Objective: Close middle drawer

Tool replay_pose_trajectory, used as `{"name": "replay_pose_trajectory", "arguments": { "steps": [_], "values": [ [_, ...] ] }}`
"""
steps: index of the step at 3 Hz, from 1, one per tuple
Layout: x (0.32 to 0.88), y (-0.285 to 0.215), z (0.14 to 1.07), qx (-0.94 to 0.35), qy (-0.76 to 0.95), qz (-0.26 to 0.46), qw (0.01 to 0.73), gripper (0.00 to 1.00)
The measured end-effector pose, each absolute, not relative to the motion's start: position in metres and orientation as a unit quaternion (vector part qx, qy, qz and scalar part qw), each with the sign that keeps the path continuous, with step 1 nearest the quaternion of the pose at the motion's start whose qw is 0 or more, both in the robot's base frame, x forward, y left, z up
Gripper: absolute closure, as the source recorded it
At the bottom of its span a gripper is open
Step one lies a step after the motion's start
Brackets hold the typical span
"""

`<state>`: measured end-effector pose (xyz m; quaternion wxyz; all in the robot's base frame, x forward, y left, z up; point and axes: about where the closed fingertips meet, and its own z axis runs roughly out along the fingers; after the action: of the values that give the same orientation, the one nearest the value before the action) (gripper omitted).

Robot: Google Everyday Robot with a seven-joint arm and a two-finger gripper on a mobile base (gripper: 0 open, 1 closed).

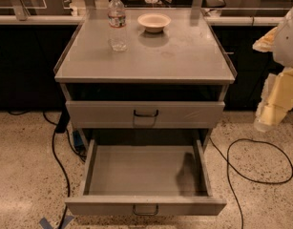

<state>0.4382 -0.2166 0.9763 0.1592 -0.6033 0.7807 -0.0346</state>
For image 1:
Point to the grey drawer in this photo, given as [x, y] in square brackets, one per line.
[118, 177]
[119, 114]

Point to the grey drawer cabinet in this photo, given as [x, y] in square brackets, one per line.
[184, 62]

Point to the black middle drawer handle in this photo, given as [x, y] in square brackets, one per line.
[145, 210]

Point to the black drawer handle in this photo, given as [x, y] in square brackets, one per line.
[145, 210]
[137, 114]

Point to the clear plastic water bottle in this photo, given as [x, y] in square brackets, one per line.
[117, 26]

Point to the long counter with dark cabinets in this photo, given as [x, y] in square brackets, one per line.
[29, 53]

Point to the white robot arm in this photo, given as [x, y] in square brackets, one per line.
[279, 41]

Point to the padded gripper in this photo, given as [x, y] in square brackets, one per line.
[287, 41]

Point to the grey top drawer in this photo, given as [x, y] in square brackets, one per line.
[119, 114]

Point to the black top drawer handle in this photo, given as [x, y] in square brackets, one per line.
[137, 114]

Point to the beige paper bowl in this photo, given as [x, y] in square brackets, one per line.
[154, 22]

